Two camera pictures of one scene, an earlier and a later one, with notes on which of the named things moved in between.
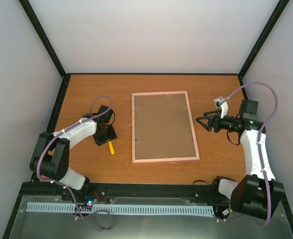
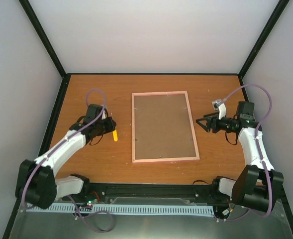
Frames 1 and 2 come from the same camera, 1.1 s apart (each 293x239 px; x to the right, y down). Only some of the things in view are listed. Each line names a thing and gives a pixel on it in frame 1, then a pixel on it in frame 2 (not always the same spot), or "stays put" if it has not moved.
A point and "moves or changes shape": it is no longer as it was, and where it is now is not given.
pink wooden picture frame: [133, 128] stays put
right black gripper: [211, 120] stays put
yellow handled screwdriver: [111, 147] moves or changes shape
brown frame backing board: [162, 127] stays put
